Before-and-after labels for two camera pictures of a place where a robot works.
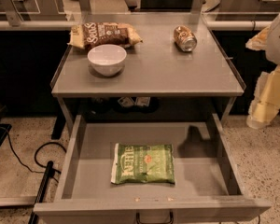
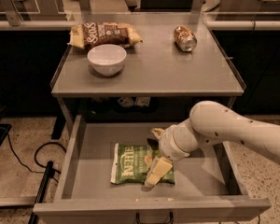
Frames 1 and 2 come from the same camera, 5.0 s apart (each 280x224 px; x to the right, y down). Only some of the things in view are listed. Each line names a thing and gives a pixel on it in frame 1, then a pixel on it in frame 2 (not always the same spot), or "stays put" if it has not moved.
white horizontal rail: [212, 24] stays put
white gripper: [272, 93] -> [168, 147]
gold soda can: [185, 39] stays put
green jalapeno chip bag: [134, 162] stays put
